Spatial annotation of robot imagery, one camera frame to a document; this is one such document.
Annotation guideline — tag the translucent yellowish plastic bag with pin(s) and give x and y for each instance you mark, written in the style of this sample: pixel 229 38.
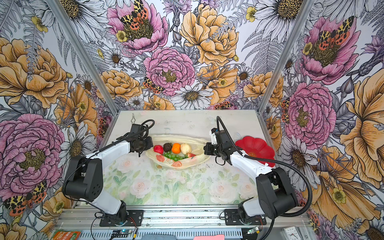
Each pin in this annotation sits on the translucent yellowish plastic bag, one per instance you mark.
pixel 196 157

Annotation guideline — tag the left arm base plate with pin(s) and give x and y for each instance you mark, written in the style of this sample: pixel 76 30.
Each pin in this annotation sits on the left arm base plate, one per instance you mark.
pixel 130 218

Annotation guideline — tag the orange fake fruit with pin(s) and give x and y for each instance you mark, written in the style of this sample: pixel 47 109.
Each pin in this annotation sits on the orange fake fruit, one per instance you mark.
pixel 176 149

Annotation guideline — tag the aluminium front rail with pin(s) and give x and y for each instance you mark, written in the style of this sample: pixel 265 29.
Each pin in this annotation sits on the aluminium front rail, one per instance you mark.
pixel 154 217

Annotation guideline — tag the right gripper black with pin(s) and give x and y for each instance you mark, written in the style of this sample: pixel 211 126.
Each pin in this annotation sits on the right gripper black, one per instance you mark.
pixel 208 151

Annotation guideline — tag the pink cloth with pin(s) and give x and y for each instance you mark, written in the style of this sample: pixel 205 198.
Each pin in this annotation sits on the pink cloth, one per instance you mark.
pixel 215 237

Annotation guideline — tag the dark purple fake mangosteen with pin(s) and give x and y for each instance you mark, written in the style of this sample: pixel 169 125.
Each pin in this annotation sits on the dark purple fake mangosteen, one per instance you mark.
pixel 167 147

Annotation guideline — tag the small circuit board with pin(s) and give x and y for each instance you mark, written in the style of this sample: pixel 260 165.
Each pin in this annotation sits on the small circuit board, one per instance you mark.
pixel 124 234

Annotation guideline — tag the green fake grapes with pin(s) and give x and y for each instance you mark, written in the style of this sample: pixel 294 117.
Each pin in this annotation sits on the green fake grapes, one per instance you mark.
pixel 175 157

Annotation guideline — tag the white clock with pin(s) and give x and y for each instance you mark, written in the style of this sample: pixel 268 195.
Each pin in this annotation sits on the white clock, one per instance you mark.
pixel 291 233

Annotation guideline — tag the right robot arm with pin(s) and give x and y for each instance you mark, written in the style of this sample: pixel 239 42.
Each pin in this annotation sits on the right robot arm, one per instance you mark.
pixel 276 196

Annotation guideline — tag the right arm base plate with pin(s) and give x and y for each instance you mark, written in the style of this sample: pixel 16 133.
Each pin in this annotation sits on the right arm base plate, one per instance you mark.
pixel 235 217

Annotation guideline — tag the red flower-shaped bowl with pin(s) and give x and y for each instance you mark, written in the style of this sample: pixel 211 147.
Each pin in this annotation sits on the red flower-shaped bowl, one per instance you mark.
pixel 256 147

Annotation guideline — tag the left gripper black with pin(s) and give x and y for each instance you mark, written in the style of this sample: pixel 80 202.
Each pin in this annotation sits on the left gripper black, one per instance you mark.
pixel 149 145

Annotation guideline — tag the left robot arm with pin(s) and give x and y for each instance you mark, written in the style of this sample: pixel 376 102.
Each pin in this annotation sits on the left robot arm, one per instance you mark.
pixel 84 178

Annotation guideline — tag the red fake apple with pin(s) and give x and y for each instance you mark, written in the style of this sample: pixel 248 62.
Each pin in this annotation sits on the red fake apple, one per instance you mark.
pixel 159 149

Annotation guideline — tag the cream fake garlic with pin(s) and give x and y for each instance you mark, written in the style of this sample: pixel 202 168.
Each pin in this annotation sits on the cream fake garlic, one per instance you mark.
pixel 185 149

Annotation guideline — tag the orange green packet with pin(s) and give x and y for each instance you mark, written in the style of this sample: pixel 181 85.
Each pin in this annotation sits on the orange green packet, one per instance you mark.
pixel 66 235

